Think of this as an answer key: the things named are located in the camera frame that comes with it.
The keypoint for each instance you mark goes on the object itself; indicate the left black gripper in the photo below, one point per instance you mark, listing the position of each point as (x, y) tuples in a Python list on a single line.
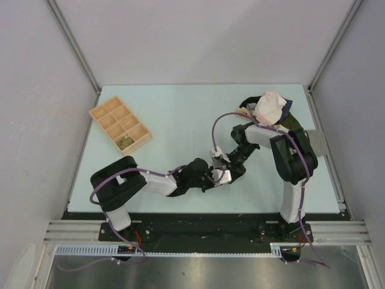
[(212, 182)]

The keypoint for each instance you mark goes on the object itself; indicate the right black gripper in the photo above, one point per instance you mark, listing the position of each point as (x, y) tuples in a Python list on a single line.
[(233, 162)]

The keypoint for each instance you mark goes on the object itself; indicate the grey underwear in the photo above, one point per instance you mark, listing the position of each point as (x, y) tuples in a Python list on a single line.
[(230, 176)]

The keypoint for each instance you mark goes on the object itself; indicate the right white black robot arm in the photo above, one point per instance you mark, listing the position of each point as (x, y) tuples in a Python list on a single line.
[(295, 163)]

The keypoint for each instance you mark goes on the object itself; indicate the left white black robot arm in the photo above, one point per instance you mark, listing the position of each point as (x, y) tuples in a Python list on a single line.
[(116, 184)]

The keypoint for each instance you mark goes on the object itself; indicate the beige rolled garment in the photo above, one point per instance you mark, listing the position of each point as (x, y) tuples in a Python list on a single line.
[(243, 113)]

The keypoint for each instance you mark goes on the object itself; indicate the pink white garment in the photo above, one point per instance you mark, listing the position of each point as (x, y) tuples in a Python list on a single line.
[(268, 110)]

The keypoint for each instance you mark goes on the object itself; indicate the black garment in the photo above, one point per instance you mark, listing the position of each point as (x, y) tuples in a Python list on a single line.
[(250, 103)]

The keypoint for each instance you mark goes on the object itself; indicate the dark olive garment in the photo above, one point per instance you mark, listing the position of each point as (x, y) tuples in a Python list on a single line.
[(291, 123)]

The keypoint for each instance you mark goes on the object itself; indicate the navy blue garment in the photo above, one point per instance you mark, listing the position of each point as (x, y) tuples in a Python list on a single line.
[(286, 108)]

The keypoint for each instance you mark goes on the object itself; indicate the olive rolled garment in tray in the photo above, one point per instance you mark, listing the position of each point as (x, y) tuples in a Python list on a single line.
[(125, 142)]

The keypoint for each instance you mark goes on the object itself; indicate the grey garment at table edge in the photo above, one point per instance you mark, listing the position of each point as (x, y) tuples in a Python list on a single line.
[(317, 141)]

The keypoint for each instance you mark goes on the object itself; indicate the wooden compartment tray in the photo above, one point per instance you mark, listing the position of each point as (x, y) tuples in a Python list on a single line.
[(117, 120)]

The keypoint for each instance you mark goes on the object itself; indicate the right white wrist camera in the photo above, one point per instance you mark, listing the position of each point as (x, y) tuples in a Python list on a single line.
[(218, 155)]

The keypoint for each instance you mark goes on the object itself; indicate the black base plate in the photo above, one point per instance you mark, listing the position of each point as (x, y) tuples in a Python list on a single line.
[(262, 228)]

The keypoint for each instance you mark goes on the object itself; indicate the white slotted cable duct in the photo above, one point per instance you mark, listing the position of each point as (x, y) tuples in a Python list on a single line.
[(115, 250)]

